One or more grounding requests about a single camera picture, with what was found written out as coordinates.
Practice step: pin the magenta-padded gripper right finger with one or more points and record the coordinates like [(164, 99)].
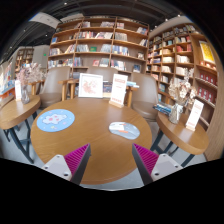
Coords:
[(146, 160)]

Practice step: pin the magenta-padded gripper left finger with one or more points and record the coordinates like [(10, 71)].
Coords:
[(77, 160)]

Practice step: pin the grey computer mouse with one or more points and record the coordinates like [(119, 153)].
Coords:
[(125, 130)]

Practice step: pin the round light blue mouse pad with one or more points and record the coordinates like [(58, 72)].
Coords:
[(55, 120)]

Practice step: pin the wooden side table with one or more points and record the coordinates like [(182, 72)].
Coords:
[(16, 115), (181, 133)]

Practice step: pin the dark book stack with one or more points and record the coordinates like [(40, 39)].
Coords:
[(162, 109)]

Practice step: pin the small white table sign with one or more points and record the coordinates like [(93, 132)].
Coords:
[(194, 115), (18, 90)]

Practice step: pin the glass vase dried white flowers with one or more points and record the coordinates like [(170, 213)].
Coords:
[(180, 95)]

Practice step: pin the white framed picture card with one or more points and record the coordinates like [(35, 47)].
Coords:
[(90, 85)]

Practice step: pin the white red sign wooden base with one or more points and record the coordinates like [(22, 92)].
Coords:
[(118, 89)]

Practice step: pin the light blue book stack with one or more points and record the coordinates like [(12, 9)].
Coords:
[(132, 84)]

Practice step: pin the dark blue book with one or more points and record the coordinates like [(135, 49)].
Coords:
[(107, 87)]

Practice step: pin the glass vase pink flowers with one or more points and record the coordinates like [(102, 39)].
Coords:
[(25, 85)]

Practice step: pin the low colourful book display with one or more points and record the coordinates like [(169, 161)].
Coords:
[(6, 83)]

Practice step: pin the tall wooden bookshelf unit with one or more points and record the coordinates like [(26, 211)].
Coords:
[(186, 56)]

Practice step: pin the distant wooden bookshelf unit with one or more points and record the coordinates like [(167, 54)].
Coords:
[(24, 58)]

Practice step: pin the wide wooden bookshelf unit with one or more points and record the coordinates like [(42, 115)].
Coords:
[(100, 43)]

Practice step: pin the white ceiling panel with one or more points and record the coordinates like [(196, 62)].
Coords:
[(45, 19)]

